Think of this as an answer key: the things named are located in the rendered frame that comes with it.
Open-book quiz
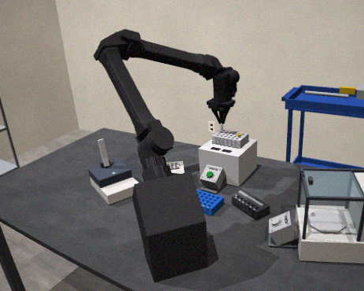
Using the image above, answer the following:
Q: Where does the white block with round holes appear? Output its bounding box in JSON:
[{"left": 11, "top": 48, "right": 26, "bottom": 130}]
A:
[
  {"left": 167, "top": 161, "right": 185, "bottom": 174},
  {"left": 198, "top": 130, "right": 257, "bottom": 193}
]

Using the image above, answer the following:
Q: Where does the blue tube rack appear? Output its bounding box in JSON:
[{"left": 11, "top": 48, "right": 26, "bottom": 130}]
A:
[{"left": 197, "top": 190, "right": 224, "bottom": 216}]

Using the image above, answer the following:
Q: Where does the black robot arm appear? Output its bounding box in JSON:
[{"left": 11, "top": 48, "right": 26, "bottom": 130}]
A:
[{"left": 94, "top": 29, "right": 240, "bottom": 182}]

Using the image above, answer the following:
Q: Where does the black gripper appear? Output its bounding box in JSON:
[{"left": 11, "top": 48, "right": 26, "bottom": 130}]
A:
[{"left": 207, "top": 88, "right": 235, "bottom": 124}]

